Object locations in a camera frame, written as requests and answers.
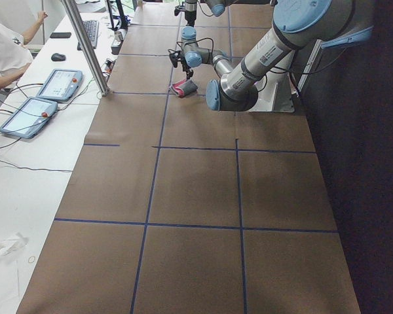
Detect person in white shirt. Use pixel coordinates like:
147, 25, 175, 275
0, 10, 48, 90

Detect pink towel white edge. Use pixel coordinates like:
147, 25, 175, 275
170, 78, 198, 98

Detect near teach pendant tablet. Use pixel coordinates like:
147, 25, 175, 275
0, 97, 58, 139

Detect black smartphone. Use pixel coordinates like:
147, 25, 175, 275
50, 32, 71, 39

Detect teach pendant tablet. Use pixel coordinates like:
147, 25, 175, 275
0, 97, 58, 139
37, 69, 83, 102

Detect black keyboard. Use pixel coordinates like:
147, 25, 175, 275
83, 20, 99, 49

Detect metal cup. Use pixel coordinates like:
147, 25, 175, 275
114, 31, 123, 42

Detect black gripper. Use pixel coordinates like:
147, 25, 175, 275
174, 0, 197, 26
168, 49, 193, 80

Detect crumpled white tissue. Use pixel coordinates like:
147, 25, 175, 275
0, 232, 29, 256

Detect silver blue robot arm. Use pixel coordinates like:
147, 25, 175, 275
174, 0, 278, 26
169, 1, 376, 111

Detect aluminium frame post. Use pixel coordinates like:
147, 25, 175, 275
62, 0, 109, 97

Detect far teach pendant tablet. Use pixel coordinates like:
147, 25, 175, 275
37, 69, 83, 102

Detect black computer mouse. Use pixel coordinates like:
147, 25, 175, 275
51, 53, 66, 62

